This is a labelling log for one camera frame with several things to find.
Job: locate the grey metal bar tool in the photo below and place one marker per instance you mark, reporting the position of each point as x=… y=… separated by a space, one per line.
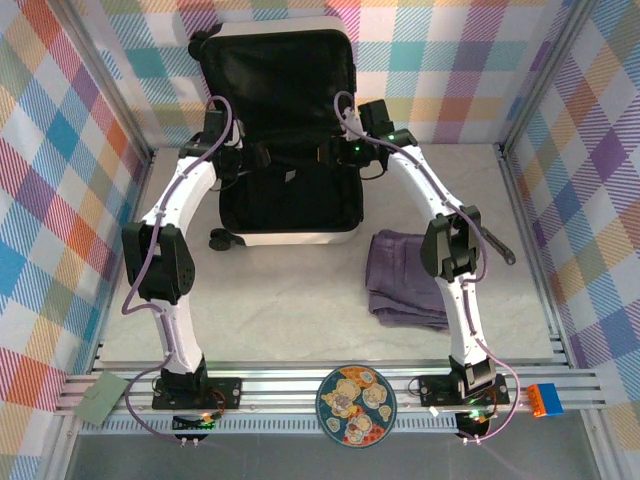
x=500 y=246

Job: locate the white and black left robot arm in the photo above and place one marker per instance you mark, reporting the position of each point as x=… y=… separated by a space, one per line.
x=175 y=200

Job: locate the aluminium side rail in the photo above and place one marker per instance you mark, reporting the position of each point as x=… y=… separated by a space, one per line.
x=520 y=200
x=107 y=325

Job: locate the green card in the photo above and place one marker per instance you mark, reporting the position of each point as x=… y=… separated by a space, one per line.
x=101 y=398

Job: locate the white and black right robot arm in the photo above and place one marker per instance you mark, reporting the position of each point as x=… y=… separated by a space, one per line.
x=425 y=185

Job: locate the aluminium frame post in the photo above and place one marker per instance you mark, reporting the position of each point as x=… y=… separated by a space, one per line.
x=543 y=75
x=109 y=80

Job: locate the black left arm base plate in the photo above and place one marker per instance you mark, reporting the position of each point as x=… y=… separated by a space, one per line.
x=227 y=392

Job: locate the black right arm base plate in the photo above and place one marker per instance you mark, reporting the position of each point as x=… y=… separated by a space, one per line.
x=435 y=390

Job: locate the round bear-print tin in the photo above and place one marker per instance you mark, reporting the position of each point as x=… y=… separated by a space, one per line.
x=356 y=406

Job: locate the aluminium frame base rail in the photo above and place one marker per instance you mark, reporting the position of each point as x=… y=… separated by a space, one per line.
x=280 y=387

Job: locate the white hard-shell suitcase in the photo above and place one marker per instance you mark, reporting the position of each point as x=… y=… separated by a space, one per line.
x=290 y=215

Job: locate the purple towel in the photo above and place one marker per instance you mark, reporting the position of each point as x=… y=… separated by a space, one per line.
x=400 y=280

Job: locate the orange and blue block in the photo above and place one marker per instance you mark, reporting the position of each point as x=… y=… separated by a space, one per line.
x=547 y=400

